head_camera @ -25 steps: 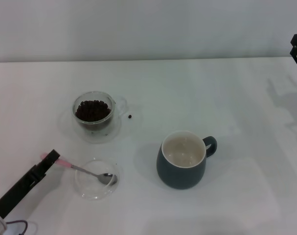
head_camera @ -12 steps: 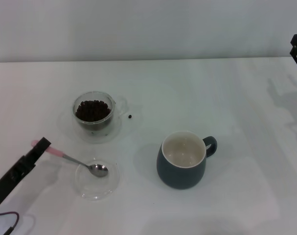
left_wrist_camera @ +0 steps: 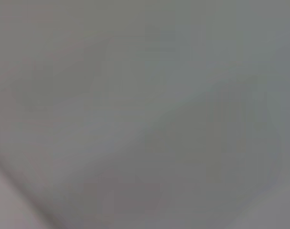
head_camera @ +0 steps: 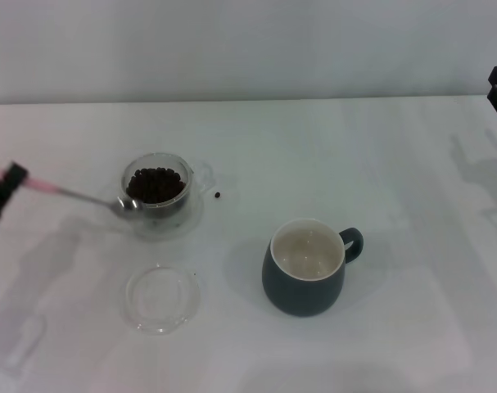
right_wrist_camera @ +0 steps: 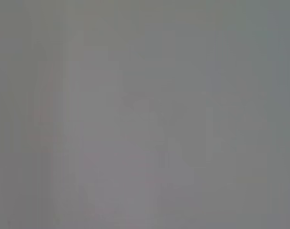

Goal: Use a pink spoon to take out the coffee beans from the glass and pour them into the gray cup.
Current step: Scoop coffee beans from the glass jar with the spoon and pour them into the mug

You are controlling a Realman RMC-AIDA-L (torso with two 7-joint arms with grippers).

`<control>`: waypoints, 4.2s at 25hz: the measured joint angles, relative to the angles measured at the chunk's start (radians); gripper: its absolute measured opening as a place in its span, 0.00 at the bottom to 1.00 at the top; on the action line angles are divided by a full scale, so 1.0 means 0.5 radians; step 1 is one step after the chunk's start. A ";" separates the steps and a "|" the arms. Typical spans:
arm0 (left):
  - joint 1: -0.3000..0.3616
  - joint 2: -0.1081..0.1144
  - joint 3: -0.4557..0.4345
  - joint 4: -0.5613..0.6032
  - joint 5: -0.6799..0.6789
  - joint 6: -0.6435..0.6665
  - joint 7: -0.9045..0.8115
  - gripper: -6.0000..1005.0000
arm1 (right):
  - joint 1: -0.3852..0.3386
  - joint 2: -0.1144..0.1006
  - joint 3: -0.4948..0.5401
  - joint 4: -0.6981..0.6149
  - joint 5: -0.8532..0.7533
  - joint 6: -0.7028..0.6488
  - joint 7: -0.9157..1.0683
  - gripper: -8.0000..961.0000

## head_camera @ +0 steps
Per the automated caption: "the small clear glass dish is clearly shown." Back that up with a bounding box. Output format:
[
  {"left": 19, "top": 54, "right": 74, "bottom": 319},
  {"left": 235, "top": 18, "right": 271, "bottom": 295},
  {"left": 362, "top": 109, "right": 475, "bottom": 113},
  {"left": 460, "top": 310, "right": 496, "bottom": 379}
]
[{"left": 124, "top": 264, "right": 202, "bottom": 337}]

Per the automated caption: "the coffee bean pile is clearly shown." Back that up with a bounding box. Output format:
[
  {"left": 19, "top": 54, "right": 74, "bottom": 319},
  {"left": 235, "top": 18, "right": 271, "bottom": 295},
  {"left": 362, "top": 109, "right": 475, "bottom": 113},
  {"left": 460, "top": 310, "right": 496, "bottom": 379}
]
[{"left": 126, "top": 166, "right": 187, "bottom": 205}]

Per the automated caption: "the dark green ceramic mug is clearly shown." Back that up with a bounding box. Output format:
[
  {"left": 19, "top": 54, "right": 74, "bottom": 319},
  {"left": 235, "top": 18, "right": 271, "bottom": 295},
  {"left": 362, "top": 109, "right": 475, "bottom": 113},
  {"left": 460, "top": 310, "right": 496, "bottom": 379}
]
[{"left": 260, "top": 218, "right": 364, "bottom": 318}]

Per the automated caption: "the double-wall glass cup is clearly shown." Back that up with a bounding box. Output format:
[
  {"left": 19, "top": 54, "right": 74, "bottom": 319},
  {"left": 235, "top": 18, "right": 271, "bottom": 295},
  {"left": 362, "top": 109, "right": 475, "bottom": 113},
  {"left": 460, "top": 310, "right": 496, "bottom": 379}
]
[{"left": 120, "top": 151, "right": 215, "bottom": 220}]

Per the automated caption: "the pink-handled metal spoon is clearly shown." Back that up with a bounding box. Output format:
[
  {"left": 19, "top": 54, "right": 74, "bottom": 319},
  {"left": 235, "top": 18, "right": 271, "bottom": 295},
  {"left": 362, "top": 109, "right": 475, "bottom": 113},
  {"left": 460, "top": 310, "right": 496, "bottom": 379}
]
[{"left": 0, "top": 169, "right": 146, "bottom": 220}]

